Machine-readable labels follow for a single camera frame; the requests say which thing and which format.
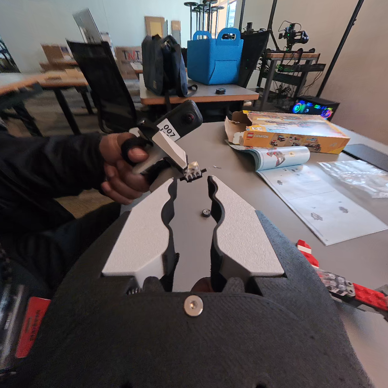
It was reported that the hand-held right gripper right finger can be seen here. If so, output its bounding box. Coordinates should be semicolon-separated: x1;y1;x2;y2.
207;175;286;292

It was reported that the clear plastic bag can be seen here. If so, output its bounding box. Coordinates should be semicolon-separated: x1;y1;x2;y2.
317;159;388;198

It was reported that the red toy brick model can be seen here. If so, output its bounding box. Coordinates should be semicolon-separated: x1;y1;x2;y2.
296;239;388;323

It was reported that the yellow toy brick box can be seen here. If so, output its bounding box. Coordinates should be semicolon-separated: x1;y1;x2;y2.
224;110;351;155

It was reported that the silver laptop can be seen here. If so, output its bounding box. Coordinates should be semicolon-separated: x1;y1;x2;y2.
72;8;102;43

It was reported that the small grey toy brick assembly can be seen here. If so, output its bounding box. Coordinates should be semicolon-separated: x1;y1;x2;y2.
180;161;207;183

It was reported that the person's left forearm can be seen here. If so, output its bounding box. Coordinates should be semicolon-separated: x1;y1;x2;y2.
0;127;105;234

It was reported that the black equipment rack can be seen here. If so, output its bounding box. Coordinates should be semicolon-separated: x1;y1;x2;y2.
257;50;327;111

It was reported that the toy instruction booklet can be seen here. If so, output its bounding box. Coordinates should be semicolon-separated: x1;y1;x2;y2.
226;140;388;247

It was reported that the black camera rig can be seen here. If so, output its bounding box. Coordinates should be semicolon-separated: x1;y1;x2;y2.
278;20;310;52

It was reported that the grey desk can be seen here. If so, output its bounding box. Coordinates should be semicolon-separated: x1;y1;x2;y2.
120;121;388;388

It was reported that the cardboard box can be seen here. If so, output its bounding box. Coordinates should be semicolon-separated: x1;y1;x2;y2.
115;46;143;80
41;44;73;72

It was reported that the dark blue backpack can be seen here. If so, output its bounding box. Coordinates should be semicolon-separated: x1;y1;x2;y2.
141;34;198;98

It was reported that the computer case with coloured lights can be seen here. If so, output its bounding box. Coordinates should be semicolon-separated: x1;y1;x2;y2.
292;95;341;122

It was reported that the row of black bar stools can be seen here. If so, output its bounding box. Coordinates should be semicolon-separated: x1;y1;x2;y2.
184;0;225;34

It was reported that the wooden edged table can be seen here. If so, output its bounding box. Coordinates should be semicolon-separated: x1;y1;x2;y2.
0;70;95;137
139;74;260;107

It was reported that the black flat tablet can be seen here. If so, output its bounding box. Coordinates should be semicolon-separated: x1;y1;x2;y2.
342;143;388;172

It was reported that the black stand pole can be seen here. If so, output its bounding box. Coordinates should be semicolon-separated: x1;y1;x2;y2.
316;0;364;98

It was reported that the person's left hand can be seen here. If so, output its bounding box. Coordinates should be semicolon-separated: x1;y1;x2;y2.
99;132;151;206

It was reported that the black mesh office chair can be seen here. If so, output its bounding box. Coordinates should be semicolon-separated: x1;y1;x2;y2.
66;39;139;134

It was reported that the blue felt bag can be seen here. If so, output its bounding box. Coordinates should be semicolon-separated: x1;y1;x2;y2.
187;27;244;85

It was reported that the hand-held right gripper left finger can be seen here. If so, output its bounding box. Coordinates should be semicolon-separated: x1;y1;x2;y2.
101;178;180;292

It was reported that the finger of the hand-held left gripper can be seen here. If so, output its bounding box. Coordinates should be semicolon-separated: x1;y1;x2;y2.
151;131;189;170

